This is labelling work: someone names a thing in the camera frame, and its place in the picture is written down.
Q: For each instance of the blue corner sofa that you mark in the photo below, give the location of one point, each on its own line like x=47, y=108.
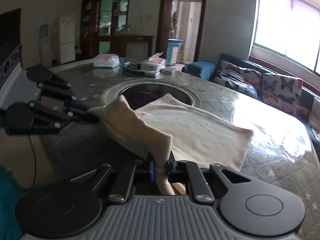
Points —
x=207, y=70

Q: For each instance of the white refrigerator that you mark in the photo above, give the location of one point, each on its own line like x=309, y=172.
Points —
x=64, y=30

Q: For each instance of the window with green frame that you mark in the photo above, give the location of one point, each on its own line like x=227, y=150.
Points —
x=290, y=29

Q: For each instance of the dark wooden display cabinet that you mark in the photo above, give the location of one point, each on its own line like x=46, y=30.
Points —
x=104, y=28

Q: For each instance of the grey plain cushion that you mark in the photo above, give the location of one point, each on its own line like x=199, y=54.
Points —
x=314, y=118

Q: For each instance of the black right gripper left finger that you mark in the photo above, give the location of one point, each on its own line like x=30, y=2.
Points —
x=71, y=206

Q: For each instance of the light blue small cabinet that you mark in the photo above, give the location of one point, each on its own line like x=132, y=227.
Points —
x=173, y=50

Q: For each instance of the small butterfly print cushion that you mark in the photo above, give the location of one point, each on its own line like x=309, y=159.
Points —
x=242, y=80

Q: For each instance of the white tissue box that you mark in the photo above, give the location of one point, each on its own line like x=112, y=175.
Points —
x=153, y=65

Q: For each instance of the pink white tissue pack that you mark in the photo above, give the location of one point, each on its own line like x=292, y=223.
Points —
x=106, y=61

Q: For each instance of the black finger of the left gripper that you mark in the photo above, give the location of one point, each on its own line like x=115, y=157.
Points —
x=80, y=113

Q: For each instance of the dark wooden door frame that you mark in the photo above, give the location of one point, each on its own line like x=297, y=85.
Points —
x=181, y=19

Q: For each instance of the cream knit garment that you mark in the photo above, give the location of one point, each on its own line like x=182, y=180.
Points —
x=168, y=126

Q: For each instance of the large butterfly print cushion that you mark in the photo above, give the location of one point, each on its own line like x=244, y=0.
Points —
x=282, y=92

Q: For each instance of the round metal table recess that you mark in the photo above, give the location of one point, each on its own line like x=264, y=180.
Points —
x=140, y=93

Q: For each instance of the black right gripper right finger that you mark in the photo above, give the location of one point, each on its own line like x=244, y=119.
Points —
x=239, y=204

